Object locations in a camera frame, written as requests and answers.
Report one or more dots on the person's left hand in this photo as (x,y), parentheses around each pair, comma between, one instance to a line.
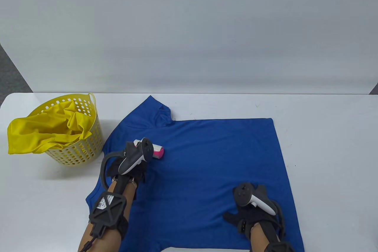
(138,170)

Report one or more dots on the person's right hand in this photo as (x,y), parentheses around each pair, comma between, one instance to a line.
(236,218)

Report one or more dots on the pink lint roller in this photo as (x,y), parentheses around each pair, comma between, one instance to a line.
(158,151)

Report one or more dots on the blue t-shirt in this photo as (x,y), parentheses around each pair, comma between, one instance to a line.
(212,151)

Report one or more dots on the yellow t-shirt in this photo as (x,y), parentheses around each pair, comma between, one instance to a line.
(35,133)

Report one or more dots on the person's left forearm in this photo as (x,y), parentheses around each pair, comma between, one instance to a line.
(128,191)

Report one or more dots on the person's right forearm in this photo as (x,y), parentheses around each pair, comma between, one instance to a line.
(260,238)

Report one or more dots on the grey left hand controller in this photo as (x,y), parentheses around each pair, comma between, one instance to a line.
(133,157)

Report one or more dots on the grey hand controller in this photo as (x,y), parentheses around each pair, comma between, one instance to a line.
(133,157)
(242,194)

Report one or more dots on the grey right hand controller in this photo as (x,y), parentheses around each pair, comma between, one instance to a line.
(242,194)

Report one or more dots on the yellow perforated plastic basket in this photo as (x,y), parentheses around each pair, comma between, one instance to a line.
(88,151)

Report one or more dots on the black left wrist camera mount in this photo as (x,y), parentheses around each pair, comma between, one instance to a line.
(107,207)

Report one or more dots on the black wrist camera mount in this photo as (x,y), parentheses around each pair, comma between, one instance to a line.
(107,207)
(279,247)

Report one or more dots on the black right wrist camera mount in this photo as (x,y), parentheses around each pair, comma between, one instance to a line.
(279,247)

